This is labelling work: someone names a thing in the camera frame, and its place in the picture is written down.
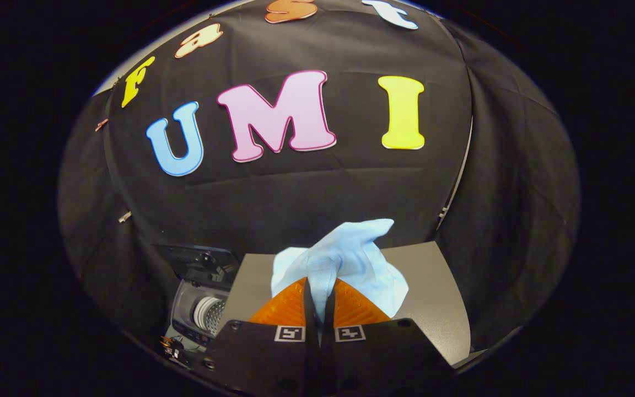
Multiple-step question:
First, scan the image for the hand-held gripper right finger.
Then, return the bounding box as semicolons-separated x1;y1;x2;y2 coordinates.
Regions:
322;278;454;397

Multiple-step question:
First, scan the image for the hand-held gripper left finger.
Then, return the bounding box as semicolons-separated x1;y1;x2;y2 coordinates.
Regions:
202;277;322;397

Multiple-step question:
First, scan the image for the light blue shirt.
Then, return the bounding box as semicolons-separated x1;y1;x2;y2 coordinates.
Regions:
271;219;410;326

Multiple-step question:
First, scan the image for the black backdrop cloth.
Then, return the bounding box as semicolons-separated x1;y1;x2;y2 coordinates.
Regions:
57;0;580;353

